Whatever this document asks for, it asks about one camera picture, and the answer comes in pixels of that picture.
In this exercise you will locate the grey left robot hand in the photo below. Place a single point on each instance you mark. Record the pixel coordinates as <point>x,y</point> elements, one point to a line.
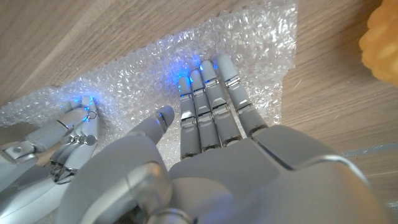
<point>233,177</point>

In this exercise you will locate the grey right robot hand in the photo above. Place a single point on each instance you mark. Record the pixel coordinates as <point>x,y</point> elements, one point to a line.
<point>71,149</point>

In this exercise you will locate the clear bubble wrap sheet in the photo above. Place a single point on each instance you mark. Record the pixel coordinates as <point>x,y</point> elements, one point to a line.
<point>140,77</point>

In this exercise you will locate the bumpy orange fruit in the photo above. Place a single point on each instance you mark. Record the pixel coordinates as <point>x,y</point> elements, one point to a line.
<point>382,43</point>

